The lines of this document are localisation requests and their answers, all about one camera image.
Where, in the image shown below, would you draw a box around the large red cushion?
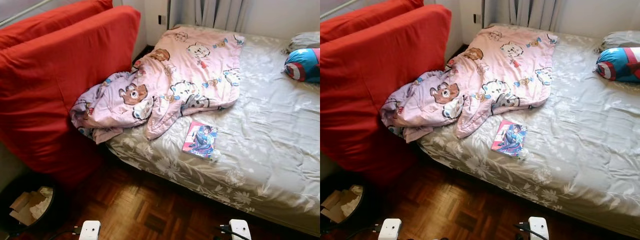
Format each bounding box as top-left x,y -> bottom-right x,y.
0,6 -> 142,188
320,5 -> 452,173

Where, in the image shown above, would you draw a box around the brown cardboard scraps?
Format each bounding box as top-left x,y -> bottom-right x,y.
9,186 -> 54,227
321,185 -> 364,224

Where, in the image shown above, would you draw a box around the grey curtain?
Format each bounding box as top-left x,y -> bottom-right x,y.
170,0 -> 251,33
482,0 -> 563,32

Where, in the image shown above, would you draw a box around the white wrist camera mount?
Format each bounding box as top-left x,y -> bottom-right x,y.
78,220 -> 101,240
528,216 -> 550,240
229,219 -> 252,240
378,218 -> 402,240

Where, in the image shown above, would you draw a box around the bed with grey floral sheet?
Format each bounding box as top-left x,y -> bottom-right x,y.
105,24 -> 321,237
417,22 -> 640,238

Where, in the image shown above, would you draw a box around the pink cartoon bear blanket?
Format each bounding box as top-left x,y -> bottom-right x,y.
380,25 -> 558,144
70,26 -> 246,145

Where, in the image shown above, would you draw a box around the anime cover book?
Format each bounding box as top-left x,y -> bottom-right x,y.
490,120 -> 528,158
181,120 -> 219,160

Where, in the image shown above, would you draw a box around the flat red cushion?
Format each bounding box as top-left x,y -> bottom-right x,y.
0,0 -> 114,51
320,0 -> 425,45

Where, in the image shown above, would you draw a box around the plain grey pillow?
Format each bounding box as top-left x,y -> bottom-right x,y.
286,31 -> 321,53
597,31 -> 640,52

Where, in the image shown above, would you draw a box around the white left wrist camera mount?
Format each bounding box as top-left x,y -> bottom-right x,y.
378,218 -> 402,240
78,220 -> 101,240

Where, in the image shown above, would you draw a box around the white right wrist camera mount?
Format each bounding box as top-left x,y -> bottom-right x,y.
229,219 -> 252,240
528,216 -> 550,240

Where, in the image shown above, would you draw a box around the red white blue bolster pillow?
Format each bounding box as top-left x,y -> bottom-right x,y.
284,48 -> 321,83
594,47 -> 640,84

